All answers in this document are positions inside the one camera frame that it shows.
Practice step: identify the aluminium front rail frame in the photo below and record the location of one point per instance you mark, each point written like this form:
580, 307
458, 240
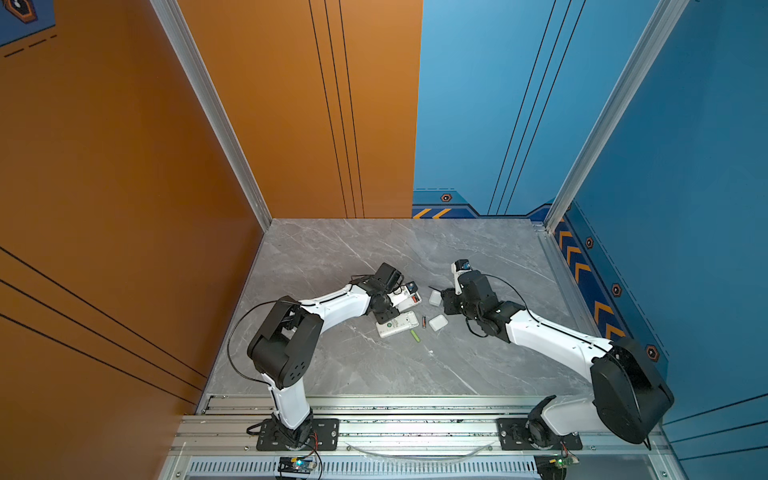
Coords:
401, 437

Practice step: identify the right aluminium corner post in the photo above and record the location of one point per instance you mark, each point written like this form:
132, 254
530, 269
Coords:
653, 38

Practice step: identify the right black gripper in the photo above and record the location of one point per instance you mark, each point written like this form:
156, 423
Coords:
448, 301

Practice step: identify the left green circuit board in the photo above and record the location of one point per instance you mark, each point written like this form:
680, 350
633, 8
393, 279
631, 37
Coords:
302, 467

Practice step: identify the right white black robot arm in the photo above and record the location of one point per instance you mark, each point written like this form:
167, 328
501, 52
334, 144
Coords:
629, 396

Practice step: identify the aluminium corner post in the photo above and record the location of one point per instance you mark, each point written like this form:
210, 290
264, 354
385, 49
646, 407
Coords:
176, 29
653, 38

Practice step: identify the white battery cover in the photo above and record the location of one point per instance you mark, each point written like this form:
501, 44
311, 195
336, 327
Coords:
438, 322
435, 298

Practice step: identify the right small circuit board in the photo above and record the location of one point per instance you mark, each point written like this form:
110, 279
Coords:
564, 461

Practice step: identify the left aluminium corner post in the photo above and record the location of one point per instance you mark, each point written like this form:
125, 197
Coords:
176, 29

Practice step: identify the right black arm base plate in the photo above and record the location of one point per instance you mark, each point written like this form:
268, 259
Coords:
513, 433

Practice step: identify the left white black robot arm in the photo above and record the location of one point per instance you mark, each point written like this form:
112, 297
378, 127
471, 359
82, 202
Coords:
283, 347

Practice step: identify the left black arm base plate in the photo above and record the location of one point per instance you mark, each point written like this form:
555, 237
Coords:
321, 434

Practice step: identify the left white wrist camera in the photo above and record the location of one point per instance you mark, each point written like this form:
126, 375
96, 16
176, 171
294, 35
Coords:
411, 287

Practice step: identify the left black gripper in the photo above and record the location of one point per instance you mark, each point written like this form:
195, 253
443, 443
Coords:
386, 317

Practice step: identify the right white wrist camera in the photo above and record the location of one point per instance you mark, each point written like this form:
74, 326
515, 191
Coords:
458, 268

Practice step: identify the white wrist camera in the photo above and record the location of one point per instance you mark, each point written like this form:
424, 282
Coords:
411, 287
458, 268

